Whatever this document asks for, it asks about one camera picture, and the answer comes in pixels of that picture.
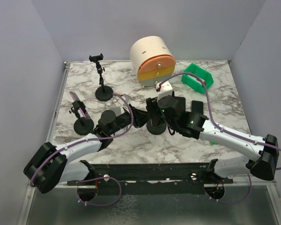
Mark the silver folding phone stand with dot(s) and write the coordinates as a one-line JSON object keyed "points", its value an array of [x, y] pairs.
{"points": [[117, 110]]}

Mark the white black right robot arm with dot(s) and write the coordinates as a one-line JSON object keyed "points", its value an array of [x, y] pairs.
{"points": [[259, 155]]}

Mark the purple phone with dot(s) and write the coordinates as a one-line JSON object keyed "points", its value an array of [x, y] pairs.
{"points": [[78, 105]]}

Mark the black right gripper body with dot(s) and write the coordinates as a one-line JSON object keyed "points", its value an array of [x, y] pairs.
{"points": [[151, 103]]}

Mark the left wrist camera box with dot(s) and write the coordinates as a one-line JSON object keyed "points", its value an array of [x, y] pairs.
{"points": [[127, 98]]}

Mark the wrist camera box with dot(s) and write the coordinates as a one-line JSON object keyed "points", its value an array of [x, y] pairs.
{"points": [[127, 98], [164, 90]]}

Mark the cream cylindrical drawer organizer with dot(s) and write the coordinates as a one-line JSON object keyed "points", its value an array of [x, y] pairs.
{"points": [[151, 60]]}

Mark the black round-base phone stand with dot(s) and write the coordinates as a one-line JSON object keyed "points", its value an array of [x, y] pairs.
{"points": [[158, 129]]}

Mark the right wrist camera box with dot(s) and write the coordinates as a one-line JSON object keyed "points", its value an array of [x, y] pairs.
{"points": [[164, 90]]}

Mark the black front mounting rail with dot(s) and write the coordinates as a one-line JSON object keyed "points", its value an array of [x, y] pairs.
{"points": [[152, 179]]}

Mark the silver phone with dark screen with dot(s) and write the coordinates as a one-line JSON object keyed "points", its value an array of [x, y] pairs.
{"points": [[155, 117]]}

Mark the green plastic bin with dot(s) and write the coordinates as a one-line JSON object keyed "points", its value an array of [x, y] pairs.
{"points": [[193, 82]]}

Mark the black adjustable phone stand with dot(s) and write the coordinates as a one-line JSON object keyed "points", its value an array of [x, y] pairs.
{"points": [[103, 93]]}

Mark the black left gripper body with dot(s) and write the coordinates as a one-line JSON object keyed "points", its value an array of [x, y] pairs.
{"points": [[136, 122]]}

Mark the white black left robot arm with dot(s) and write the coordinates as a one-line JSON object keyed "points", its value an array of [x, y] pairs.
{"points": [[53, 164]]}

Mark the small black phone stand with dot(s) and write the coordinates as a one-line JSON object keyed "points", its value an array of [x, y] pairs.
{"points": [[82, 126]]}

